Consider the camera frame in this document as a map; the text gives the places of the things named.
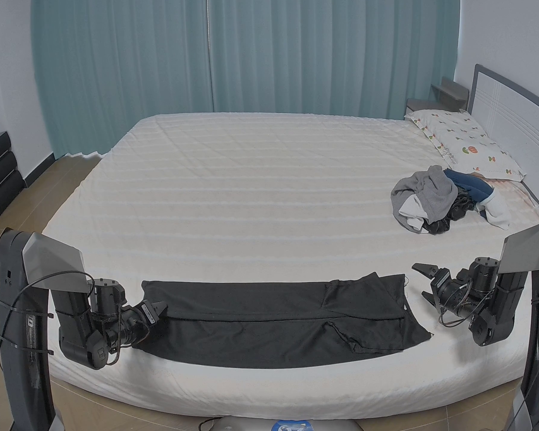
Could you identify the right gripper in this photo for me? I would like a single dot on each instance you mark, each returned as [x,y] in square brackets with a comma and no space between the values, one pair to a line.
[449,292]

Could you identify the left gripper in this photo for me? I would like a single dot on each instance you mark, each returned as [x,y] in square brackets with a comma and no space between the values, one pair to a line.
[147,316]

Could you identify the black T-shirt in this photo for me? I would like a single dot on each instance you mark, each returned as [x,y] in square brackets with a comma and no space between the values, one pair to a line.
[251,321]

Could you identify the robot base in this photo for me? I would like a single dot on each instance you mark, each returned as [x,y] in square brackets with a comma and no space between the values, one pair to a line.
[269,424]

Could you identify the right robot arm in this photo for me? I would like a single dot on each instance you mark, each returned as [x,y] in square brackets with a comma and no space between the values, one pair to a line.
[528,249]

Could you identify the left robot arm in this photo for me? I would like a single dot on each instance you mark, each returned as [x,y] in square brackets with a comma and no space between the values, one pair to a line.
[49,258]

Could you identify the pile of clothes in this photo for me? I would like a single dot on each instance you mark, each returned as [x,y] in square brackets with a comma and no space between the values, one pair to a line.
[435,193]

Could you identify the bed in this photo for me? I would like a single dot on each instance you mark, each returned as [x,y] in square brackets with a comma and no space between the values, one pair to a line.
[251,173]

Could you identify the white printed pillow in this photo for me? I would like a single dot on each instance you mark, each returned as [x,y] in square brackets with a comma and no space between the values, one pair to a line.
[469,144]

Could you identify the grey bedside table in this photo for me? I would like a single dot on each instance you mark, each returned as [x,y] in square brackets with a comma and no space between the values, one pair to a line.
[444,93]

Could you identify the blue-green curtain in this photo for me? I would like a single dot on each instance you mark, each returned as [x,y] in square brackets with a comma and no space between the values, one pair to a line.
[332,43]
[121,61]

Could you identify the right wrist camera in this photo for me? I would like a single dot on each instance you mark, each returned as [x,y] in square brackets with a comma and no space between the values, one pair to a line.
[462,275]

